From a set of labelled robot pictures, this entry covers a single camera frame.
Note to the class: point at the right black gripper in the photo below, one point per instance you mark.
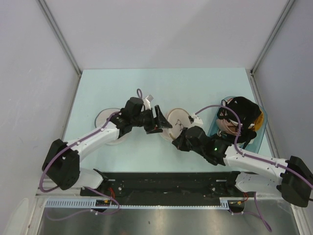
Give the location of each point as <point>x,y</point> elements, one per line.
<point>179,143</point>

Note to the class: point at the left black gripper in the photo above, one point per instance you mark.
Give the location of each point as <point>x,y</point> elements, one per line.
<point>161,120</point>

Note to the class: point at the pink mesh laundry bag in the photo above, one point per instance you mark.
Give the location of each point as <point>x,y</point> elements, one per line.
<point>179,119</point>

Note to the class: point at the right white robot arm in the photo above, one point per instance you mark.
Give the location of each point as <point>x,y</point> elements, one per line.
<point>291,177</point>

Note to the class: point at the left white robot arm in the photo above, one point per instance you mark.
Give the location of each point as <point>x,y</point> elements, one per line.
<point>62,163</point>

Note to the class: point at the pink bra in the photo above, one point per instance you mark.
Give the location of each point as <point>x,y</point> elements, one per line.
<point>228,126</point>

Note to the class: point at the black bra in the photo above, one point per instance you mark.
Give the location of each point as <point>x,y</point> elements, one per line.
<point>244,112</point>

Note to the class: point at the grey-trimmed mesh laundry bag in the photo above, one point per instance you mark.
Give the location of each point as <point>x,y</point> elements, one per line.
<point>102,117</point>

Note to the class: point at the teal plastic basin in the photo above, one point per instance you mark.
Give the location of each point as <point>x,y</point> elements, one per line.
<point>252,147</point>

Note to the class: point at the yellow garment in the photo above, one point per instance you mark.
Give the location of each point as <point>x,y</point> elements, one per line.
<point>258,122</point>

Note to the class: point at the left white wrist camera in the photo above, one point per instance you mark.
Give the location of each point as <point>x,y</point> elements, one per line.
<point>147,102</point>

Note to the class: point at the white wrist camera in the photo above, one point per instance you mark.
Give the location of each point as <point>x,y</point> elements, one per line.
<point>147,102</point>
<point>195,120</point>

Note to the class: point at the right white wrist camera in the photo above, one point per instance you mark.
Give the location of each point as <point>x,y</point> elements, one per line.
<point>195,120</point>

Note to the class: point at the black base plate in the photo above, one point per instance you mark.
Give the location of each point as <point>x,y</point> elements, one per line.
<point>172,189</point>

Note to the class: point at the white slotted cable duct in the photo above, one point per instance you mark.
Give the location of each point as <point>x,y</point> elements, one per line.
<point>63,203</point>

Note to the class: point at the left aluminium frame post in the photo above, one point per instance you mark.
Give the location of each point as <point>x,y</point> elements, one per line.
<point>58,35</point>

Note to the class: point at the aluminium frame post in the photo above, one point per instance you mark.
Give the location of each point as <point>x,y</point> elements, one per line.
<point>273,34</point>
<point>58,35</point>

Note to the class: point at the right aluminium frame post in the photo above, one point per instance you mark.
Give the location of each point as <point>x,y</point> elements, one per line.
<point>273,34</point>

